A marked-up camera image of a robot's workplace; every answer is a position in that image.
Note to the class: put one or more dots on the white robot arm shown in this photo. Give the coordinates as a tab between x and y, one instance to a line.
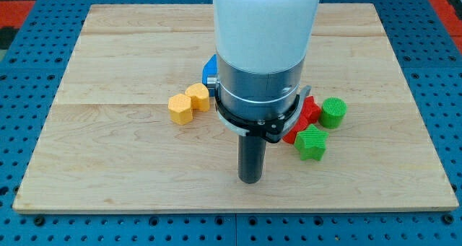
260	50

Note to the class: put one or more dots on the yellow heart block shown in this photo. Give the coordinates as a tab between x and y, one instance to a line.
199	95

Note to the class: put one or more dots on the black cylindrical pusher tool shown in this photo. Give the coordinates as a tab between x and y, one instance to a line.
251	153

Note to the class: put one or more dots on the blue block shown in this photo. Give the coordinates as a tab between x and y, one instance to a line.
209	74

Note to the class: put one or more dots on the yellow hexagon block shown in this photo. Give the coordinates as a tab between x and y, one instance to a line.
180	109

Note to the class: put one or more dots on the red round block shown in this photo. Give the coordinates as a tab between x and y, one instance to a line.
301	125

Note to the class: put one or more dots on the red star block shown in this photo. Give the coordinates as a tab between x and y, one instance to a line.
310	110

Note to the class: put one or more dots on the green star block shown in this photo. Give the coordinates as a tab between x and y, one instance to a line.
311	143

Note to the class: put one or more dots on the green cylinder block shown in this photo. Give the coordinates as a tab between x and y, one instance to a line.
333	111

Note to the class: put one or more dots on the wooden board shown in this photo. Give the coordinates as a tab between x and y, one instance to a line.
108	145

